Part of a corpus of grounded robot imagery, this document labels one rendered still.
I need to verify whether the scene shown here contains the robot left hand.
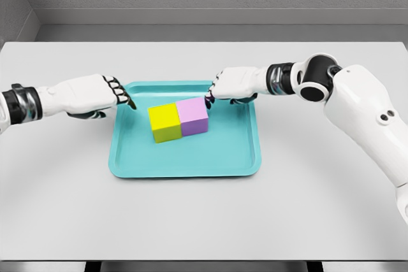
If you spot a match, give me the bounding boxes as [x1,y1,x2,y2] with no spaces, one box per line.
[62,74,138,121]

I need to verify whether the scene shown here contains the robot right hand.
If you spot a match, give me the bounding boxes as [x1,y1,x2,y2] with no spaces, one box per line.
[204,66,258,110]

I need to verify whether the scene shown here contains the purple cube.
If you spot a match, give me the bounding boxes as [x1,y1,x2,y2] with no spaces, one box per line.
[175,96,210,136]

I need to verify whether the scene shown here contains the yellow cube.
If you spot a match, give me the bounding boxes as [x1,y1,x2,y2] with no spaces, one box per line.
[147,102,183,144]

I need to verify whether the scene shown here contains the teal tray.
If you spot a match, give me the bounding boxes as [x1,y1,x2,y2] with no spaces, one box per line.
[108,80,263,178]

